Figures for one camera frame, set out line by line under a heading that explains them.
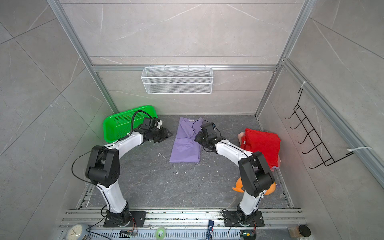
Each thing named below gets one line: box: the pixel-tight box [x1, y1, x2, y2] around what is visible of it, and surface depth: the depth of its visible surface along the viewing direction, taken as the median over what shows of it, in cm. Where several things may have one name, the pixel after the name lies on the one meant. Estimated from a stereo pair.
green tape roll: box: [155, 227, 166, 240], surface depth 71 cm
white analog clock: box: [66, 222, 90, 240], surface depth 68 cm
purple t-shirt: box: [169, 117, 204, 163], surface depth 102 cm
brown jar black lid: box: [288, 224, 312, 238], surface depth 64 cm
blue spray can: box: [208, 220, 215, 240], surface depth 70 cm
